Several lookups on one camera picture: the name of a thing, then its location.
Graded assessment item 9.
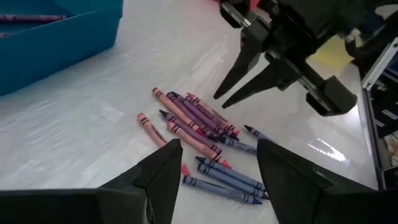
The yellow plastic tray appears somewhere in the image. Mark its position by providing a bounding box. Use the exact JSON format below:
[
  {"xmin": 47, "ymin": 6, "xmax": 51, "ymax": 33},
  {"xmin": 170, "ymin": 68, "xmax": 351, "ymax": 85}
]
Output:
[{"xmin": 306, "ymin": 34, "xmax": 364, "ymax": 71}]

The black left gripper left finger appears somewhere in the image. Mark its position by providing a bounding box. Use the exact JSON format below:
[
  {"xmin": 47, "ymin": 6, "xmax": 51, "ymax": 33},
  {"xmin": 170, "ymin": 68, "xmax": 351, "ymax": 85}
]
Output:
[{"xmin": 99, "ymin": 139, "xmax": 184, "ymax": 224}]

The silver aluminium post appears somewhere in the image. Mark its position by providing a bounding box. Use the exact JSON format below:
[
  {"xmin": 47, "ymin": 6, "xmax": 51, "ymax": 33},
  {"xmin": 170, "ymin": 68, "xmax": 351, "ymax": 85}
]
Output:
[{"xmin": 361, "ymin": 37, "xmax": 398, "ymax": 91}]

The blue plastic tray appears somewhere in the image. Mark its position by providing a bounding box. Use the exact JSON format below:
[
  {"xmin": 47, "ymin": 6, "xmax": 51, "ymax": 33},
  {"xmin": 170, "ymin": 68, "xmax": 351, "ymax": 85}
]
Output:
[{"xmin": 0, "ymin": 0, "xmax": 124, "ymax": 97}]

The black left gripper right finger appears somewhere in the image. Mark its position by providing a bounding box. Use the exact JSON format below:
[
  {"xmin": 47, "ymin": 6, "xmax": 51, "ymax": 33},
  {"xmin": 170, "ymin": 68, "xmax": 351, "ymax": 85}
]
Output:
[{"xmin": 257, "ymin": 139, "xmax": 333, "ymax": 224}]

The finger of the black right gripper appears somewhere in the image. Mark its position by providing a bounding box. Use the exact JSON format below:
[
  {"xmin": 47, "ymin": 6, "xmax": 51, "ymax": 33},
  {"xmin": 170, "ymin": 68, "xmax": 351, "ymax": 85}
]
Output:
[
  {"xmin": 213, "ymin": 27, "xmax": 268, "ymax": 100},
  {"xmin": 221, "ymin": 57, "xmax": 301, "ymax": 110}
]

